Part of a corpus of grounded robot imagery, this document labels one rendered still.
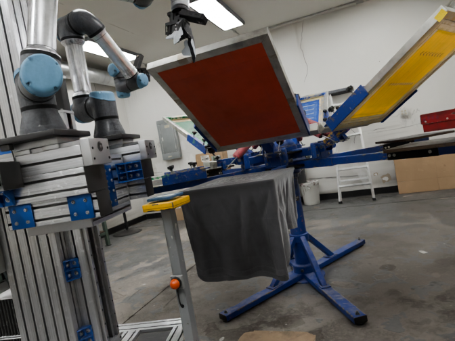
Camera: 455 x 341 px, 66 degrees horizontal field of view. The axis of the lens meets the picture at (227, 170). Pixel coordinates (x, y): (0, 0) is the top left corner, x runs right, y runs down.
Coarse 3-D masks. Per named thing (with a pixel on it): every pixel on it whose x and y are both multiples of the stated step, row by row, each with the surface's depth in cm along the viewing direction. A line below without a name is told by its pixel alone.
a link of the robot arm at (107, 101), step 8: (96, 96) 165; (104, 96) 166; (112, 96) 169; (88, 104) 168; (96, 104) 165; (104, 104) 166; (112, 104) 168; (88, 112) 170; (96, 112) 166; (104, 112) 166; (112, 112) 168
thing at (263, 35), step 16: (256, 32) 141; (208, 48) 149; (224, 48) 146; (240, 48) 146; (272, 48) 145; (160, 64) 157; (176, 64) 156; (272, 64) 154; (160, 80) 166; (288, 80) 167; (176, 96) 177; (288, 96) 173; (304, 128) 197; (240, 144) 216
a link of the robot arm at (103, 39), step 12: (72, 12) 166; (84, 12) 167; (72, 24) 167; (84, 24) 166; (96, 24) 168; (96, 36) 170; (108, 36) 175; (108, 48) 176; (120, 60) 180; (132, 72) 186; (132, 84) 190; (144, 84) 189
